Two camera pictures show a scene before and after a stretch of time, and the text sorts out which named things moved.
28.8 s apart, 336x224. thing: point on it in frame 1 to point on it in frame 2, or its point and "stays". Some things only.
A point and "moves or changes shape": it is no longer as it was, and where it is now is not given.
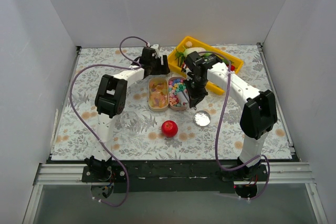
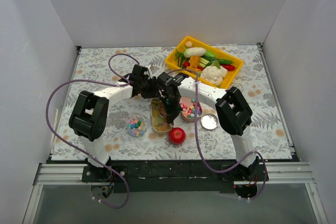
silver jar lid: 201,118 moves or changes shape
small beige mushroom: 189,43 stays
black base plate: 172,176 stays
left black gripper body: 159,65 to 148,91
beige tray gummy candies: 158,94 moves or changes shape
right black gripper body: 195,87 to 169,100
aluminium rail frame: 297,171 stays
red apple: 169,128 to 177,136
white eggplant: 191,50 stays
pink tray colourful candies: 176,84 moves or changes shape
